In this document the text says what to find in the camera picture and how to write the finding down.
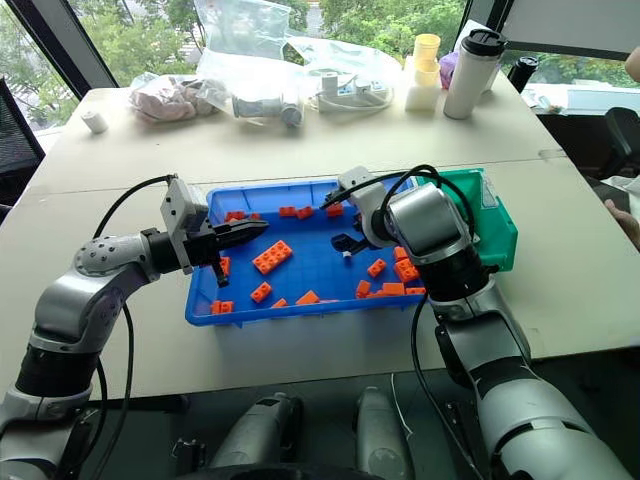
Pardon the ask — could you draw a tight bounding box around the bystander bare hand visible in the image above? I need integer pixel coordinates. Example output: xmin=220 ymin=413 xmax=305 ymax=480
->
xmin=603 ymin=198 xmax=640 ymax=251

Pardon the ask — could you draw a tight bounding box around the silver cylindrical device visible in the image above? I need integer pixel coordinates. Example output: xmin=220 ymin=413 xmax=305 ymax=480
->
xmin=230 ymin=92 xmax=306 ymax=129

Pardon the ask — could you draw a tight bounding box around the black office chair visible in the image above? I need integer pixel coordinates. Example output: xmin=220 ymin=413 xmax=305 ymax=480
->
xmin=602 ymin=107 xmax=640 ymax=179

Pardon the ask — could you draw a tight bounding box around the silver rounded robot leg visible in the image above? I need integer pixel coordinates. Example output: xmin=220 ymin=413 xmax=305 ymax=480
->
xmin=209 ymin=392 xmax=304 ymax=471
xmin=354 ymin=387 xmax=416 ymax=480

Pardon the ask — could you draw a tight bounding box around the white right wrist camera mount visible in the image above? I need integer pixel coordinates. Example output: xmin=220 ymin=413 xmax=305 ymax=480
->
xmin=337 ymin=165 xmax=389 ymax=241

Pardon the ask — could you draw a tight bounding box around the black window frame post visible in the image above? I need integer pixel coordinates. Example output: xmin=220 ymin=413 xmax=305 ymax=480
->
xmin=17 ymin=0 xmax=120 ymax=100
xmin=452 ymin=0 xmax=516 ymax=54

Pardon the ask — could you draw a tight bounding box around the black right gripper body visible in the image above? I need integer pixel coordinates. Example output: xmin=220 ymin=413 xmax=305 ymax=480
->
xmin=352 ymin=209 xmax=377 ymax=252

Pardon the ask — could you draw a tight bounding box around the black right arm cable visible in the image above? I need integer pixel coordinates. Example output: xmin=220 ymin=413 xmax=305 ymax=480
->
xmin=344 ymin=163 xmax=485 ymax=480

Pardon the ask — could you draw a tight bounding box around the large clear plastic bag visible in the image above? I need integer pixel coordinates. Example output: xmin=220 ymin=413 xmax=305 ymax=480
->
xmin=193 ymin=0 xmax=301 ymax=94

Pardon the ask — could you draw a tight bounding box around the large orange toy brick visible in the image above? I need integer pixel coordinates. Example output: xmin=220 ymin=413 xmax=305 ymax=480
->
xmin=252 ymin=239 xmax=294 ymax=275

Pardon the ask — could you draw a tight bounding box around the white power strip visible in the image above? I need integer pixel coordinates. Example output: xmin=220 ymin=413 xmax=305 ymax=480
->
xmin=314 ymin=74 xmax=396 ymax=114

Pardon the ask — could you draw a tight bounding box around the medium orange toy brick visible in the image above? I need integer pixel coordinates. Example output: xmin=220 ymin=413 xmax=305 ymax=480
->
xmin=393 ymin=258 xmax=420 ymax=283

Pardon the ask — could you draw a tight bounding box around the black mesh chair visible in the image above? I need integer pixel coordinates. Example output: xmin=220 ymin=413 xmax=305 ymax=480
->
xmin=0 ymin=77 xmax=46 ymax=211

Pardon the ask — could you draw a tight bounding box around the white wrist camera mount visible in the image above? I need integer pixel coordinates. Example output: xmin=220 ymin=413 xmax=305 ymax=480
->
xmin=158 ymin=175 xmax=210 ymax=275
xmin=337 ymin=165 xmax=389 ymax=241

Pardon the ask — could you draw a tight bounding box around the purple bag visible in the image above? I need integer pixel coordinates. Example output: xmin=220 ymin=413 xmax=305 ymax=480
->
xmin=439 ymin=51 xmax=460 ymax=91

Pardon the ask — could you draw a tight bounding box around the pale yellow cup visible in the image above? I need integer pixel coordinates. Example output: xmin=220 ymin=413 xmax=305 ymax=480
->
xmin=413 ymin=62 xmax=442 ymax=89
xmin=412 ymin=33 xmax=442 ymax=69

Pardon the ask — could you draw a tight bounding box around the bag with pink cloth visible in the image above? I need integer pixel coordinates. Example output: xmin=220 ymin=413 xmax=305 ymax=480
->
xmin=128 ymin=73 xmax=231 ymax=124

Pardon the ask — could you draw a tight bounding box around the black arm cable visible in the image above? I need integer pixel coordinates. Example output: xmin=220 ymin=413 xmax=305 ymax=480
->
xmin=69 ymin=173 xmax=180 ymax=480
xmin=344 ymin=163 xmax=485 ymax=480

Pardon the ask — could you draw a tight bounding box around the small white roll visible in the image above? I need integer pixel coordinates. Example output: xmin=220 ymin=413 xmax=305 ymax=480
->
xmin=81 ymin=110 xmax=110 ymax=135

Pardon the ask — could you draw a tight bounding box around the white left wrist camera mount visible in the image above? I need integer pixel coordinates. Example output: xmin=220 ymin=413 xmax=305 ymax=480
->
xmin=158 ymin=175 xmax=210 ymax=275

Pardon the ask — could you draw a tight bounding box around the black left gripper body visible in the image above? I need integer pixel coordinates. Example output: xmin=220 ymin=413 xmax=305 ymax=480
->
xmin=182 ymin=218 xmax=222 ymax=270

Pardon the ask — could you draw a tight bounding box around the bystander white clothing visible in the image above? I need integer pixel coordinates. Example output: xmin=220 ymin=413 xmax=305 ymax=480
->
xmin=592 ymin=172 xmax=640 ymax=202

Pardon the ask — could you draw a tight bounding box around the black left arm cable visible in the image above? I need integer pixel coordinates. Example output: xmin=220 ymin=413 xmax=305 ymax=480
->
xmin=69 ymin=173 xmax=180 ymax=480

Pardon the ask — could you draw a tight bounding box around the white tumbler black lid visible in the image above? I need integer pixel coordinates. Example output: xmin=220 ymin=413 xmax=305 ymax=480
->
xmin=442 ymin=28 xmax=509 ymax=121

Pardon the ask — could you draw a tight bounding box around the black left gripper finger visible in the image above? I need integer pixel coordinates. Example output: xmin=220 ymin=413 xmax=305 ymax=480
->
xmin=211 ymin=249 xmax=231 ymax=288
xmin=216 ymin=220 xmax=272 ymax=249

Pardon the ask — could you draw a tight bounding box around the green plastic bin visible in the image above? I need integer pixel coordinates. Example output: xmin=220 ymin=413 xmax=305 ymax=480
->
xmin=412 ymin=167 xmax=519 ymax=274

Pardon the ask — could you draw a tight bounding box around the blue plastic bin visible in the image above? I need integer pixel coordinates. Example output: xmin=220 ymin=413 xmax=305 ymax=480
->
xmin=184 ymin=174 xmax=431 ymax=329

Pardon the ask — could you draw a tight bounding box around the thin white wire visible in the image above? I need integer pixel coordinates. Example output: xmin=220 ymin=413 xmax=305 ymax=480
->
xmin=389 ymin=372 xmax=414 ymax=437

